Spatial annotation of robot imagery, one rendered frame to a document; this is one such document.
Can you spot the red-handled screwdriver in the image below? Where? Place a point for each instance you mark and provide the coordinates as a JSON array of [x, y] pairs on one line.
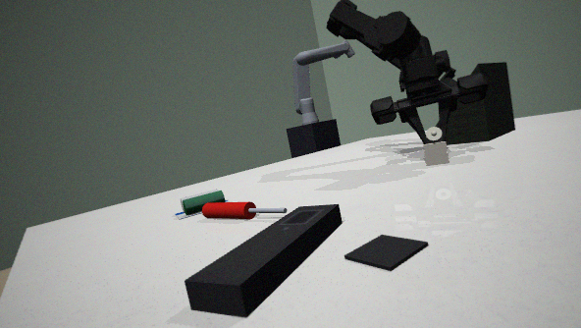
[[235, 210]]

